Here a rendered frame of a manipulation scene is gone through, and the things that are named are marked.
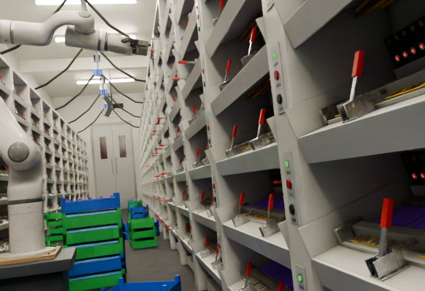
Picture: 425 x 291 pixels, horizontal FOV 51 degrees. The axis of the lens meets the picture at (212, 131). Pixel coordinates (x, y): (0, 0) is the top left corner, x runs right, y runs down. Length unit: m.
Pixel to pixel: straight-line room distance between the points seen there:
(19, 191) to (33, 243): 0.19
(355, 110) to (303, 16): 0.19
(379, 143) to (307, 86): 0.25
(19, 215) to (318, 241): 1.22
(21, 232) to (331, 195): 1.24
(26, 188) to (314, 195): 1.21
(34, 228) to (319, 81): 1.25
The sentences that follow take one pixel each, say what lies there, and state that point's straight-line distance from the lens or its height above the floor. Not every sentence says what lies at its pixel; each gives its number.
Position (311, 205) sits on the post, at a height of 0.44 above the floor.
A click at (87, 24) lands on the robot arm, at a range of 1.80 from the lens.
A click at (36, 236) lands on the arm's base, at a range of 1.74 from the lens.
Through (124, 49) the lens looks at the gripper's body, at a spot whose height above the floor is 1.05.
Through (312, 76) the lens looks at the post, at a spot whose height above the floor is 0.65.
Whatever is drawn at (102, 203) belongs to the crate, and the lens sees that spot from 2.44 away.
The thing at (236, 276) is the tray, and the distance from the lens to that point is 1.44.
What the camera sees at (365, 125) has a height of 0.54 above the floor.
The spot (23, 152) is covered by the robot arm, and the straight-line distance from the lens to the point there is 1.69.
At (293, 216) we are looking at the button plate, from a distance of 0.78.
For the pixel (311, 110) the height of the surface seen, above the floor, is 0.59.
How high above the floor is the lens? 0.50
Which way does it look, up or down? 6 degrees up
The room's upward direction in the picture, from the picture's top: 5 degrees counter-clockwise
